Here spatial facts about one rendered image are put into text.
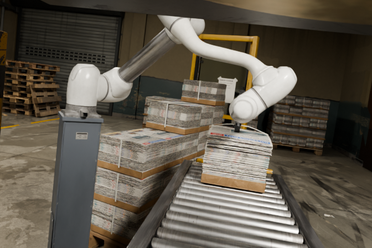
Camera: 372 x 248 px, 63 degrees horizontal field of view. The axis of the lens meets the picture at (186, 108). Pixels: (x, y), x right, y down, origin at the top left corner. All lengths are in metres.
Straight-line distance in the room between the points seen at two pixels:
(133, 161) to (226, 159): 0.80
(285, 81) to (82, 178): 1.13
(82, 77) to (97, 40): 8.23
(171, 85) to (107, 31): 2.55
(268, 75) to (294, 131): 6.29
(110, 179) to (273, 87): 1.34
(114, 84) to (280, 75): 0.92
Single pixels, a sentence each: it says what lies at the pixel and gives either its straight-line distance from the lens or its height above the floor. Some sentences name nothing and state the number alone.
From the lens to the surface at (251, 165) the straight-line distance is 1.38.
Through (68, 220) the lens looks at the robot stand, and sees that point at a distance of 1.79.
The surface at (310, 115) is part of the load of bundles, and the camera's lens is 7.50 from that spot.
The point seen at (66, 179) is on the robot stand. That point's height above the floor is 0.68.
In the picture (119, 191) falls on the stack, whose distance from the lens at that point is 2.11.
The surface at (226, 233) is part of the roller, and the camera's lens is 1.01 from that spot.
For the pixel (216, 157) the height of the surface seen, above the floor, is 0.93.
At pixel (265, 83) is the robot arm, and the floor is 1.27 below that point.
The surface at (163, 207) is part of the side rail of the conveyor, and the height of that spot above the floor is 0.80.
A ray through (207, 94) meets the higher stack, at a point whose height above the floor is 1.17.
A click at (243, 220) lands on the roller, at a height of 0.79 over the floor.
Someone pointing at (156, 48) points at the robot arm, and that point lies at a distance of 1.59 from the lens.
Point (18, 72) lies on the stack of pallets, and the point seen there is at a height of 1.03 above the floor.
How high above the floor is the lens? 1.23
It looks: 4 degrees down
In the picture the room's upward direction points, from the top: 7 degrees clockwise
